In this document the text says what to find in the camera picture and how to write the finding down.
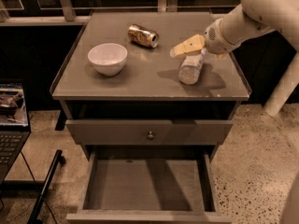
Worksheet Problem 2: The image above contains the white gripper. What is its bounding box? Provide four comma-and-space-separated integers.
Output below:
170, 19, 233, 60

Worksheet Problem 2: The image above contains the clear blue plastic bottle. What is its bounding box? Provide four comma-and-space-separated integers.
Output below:
178, 48, 206, 85

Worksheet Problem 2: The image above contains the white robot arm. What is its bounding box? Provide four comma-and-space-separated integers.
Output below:
170, 0, 299, 57

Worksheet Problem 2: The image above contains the grey wooden drawer cabinet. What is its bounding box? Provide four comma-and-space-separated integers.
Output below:
50, 11, 252, 161

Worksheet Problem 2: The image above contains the round brass drawer knob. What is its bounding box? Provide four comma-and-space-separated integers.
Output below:
147, 131, 155, 140

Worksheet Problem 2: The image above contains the grey top drawer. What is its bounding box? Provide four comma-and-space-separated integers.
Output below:
66, 119, 233, 146

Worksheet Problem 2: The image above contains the open grey middle drawer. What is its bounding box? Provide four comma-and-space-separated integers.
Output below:
66, 147, 232, 224

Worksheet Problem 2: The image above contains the crushed gold soda can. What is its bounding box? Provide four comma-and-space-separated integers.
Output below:
128, 24, 159, 49

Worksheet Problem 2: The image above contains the white ceramic bowl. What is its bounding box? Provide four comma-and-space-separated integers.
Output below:
88, 43, 128, 76

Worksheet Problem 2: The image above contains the black laptop stand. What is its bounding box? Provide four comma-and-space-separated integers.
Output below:
0, 149, 66, 224

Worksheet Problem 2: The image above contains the black laptop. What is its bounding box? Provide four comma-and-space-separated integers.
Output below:
0, 79, 31, 184

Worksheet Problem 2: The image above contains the white diagonal post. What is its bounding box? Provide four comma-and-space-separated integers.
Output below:
263, 52, 299, 117

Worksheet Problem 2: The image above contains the metal window frame railing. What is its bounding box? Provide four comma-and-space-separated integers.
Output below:
0, 0, 240, 26

